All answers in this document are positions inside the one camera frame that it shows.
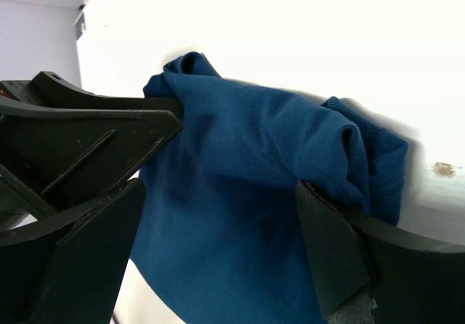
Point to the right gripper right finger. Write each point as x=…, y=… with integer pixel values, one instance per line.
x=368, y=271

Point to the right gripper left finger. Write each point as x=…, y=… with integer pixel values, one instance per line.
x=68, y=268

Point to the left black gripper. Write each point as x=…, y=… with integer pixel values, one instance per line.
x=53, y=159

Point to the blue t shirt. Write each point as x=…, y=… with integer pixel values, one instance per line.
x=219, y=240

